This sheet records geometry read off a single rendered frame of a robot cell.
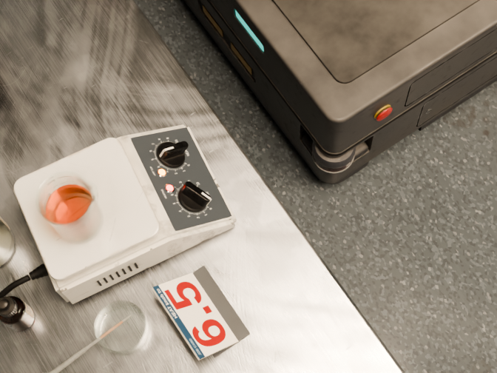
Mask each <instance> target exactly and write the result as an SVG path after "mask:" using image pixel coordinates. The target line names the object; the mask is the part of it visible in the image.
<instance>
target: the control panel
mask: <svg viewBox="0 0 497 373"><path fill-rule="evenodd" d="M131 141H132V143H133V145H134V147H135V150H136V152H137V154H138V156H139V158H140V160H141V162H142V164H143V166H144V168H145V170H146V173H147V175H148V176H149V179H150V181H151V182H152V185H153V187H154V188H155V191H156V193H157V194H158V197H159V199H160V202H161V203H162V205H163V208H164V209H165V211H166V214H167V215H168V217H169V220H170V222H171V224H172V226H173V228H174V230H175V231H179V230H182V229H187V228H190V227H193V226H199V225H201V224H207V223H210V222H212V221H218V220H221V219H224V218H229V217H231V216H232V215H231V213H230V211H229V208H228V207H227V205H226V203H225V201H224V200H223V197H222V195H221V194H220V191H219V189H218V188H217V185H216V183H215V182H214V179H213V177H212V175H211V173H210V171H209V170H208V168H207V166H206V164H205V162H204V160H203V158H202V156H201V154H200V152H199V150H198V148H197V146H196V144H195V142H194V140H193V138H192V136H191V135H190V133H189V131H188V129H187V127H185V128H180V129H176V130H169V131H165V132H157V133H153V134H149V135H142V136H138V137H134V138H131ZM181 141H186V142H187V143H188V145H189V146H188V148H187V149H186V151H185V152H184V153H185V161H184V162H183V164H182V165H181V166H180V167H177V168H170V167H167V166H165V165H163V164H162V163H161V162H160V161H159V159H158V157H157V148H158V147H159V145H160V144H162V143H163V142H172V143H175V144H176V143H178V142H181ZM159 169H164V170H165V172H166V174H165V175H160V174H159V172H158V170H159ZM187 181H190V182H192V183H193V184H194V185H195V186H197V187H199V188H200V189H202V190H203V191H204V192H206V193H207V194H209V195H210V196H211V201H210V202H209V204H208V205H207V206H206V207H205V208H204V209H203V210H202V211H200V212H190V211H188V210H186V209H185V208H183V207H182V205H181V204H180V201H179V199H178V193H179V191H180V190H181V188H182V187H183V185H184V184H185V183H186V182H187ZM167 185H172V186H173V190H172V191H171V192H170V191H168V190H167V189H166V186H167Z"/></svg>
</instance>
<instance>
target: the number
mask: <svg viewBox="0 0 497 373"><path fill-rule="evenodd" d="M160 288H161V290H162V291H163V293H164V294H165V296H166V297H167V299H168V300H169V302H170V303H171V305H172V307H173V308H174V310H175V311H176V312H177V314H178V316H179V317H180V319H181V320H182V321H183V323H184V325H185V326H186V328H187V329H188V331H189V333H190V334H191V336H192V337H193V338H194V340H195V342H196V343H197V345H198V346H199V347H200V349H201V351H202V353H203V354H206V353H208V352H210V351H213V350H215V349H217V348H219V347H221V346H224V345H226V344H227V343H230V342H232V341H233V340H232V338H231V336H230V335H229V333H228V332H227V331H226V329H225V327H224V326H223V324H222V323H221V322H220V320H219V318H218V317H217V315H216V314H215V313H214V311H213V309H212V308H211V307H210V305H209V304H208V302H207V301H206V299H205V298H204V296H203V295H202V293H201V292H200V290H199V289H198V287H197V286H196V284H195V282H194V281H193V280H192V278H191V277H190V276H188V277H186V278H183V279H180V280H177V281H175V282H172V283H169V284H166V285H164V286H161V287H160Z"/></svg>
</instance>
